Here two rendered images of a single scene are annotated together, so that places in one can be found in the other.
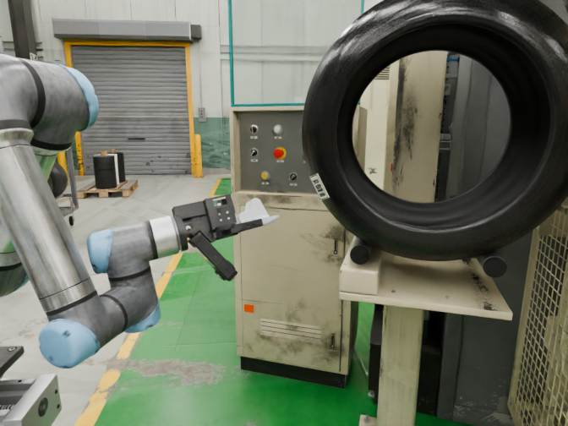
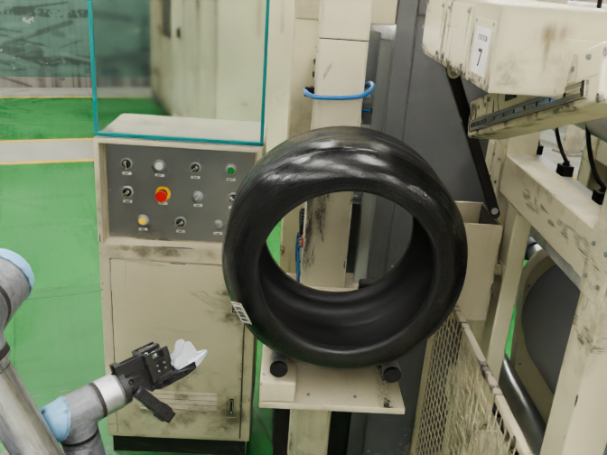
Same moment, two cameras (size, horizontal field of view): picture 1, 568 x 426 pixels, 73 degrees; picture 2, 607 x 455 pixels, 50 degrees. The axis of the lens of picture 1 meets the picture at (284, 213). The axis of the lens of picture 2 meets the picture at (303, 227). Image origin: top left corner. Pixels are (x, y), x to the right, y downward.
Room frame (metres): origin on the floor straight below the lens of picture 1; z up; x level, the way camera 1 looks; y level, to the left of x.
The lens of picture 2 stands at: (-0.44, 0.23, 1.80)
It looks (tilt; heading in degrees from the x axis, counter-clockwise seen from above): 21 degrees down; 341
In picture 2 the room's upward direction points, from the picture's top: 4 degrees clockwise
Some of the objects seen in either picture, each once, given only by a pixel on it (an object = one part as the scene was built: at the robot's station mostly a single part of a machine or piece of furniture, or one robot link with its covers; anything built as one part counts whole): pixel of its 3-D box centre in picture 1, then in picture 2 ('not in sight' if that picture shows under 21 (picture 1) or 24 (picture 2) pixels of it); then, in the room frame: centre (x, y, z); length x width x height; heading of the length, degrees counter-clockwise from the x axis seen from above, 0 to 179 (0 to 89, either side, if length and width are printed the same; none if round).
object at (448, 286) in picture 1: (417, 275); (328, 366); (0.97, -0.36, 0.80); 0.37 x 0.36 x 0.02; 74
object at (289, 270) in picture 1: (300, 242); (185, 290); (1.81, -0.08, 0.63); 0.56 x 0.41 x 1.27; 74
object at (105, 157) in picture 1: (108, 171); not in sight; (7.00, 3.18, 0.38); 1.20 x 0.80 x 0.76; 13
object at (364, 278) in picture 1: (364, 257); (278, 352); (1.01, -0.22, 0.83); 0.36 x 0.09 x 0.06; 164
